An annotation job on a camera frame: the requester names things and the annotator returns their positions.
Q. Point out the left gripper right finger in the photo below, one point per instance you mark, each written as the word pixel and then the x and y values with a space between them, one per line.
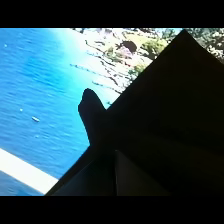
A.
pixel 136 181

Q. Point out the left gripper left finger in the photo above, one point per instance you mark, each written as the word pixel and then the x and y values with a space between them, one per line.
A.
pixel 90 176

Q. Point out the black garment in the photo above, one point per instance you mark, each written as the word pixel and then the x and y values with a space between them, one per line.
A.
pixel 173 110

